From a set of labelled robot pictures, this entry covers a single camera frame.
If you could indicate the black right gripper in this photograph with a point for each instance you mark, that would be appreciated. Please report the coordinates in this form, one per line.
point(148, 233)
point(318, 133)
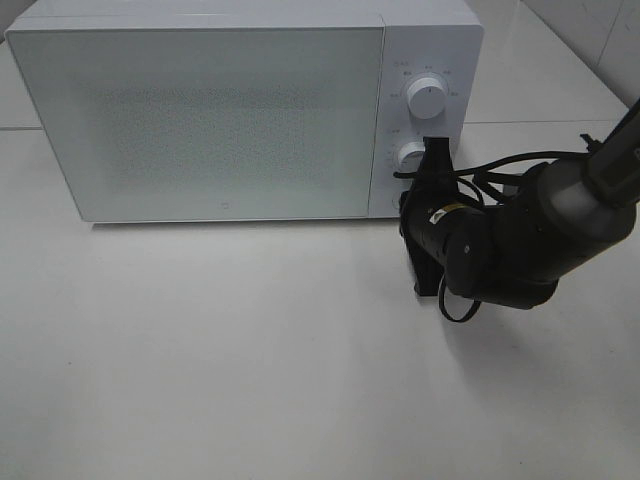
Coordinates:
point(447, 233)

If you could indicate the white timer knob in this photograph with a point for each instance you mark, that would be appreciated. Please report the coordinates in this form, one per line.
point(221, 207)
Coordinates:
point(409, 157)

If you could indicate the white microwave door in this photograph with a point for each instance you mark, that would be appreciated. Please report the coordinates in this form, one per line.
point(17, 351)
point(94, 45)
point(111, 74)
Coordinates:
point(208, 125)

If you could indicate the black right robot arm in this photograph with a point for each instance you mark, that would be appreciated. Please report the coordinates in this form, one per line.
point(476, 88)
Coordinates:
point(505, 232)

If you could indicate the white upper power knob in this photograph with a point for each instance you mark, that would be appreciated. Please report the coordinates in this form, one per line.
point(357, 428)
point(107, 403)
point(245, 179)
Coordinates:
point(426, 96)

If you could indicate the white microwave oven body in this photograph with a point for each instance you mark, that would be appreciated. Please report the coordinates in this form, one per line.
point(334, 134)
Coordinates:
point(418, 37)

